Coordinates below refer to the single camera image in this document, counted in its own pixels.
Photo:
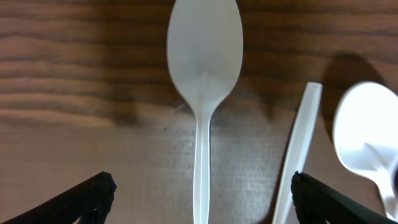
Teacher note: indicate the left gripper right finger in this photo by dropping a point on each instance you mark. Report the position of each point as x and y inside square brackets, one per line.
[317, 203]

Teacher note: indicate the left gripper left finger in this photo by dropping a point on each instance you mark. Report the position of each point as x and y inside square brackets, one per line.
[87, 202]

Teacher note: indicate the white plastic spoon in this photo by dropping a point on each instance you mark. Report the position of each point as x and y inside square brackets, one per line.
[204, 57]

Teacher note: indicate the white spoon bowl down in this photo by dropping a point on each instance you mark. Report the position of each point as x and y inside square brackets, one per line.
[297, 150]

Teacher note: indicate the white spoon crossed under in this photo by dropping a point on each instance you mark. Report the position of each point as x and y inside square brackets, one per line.
[365, 138]

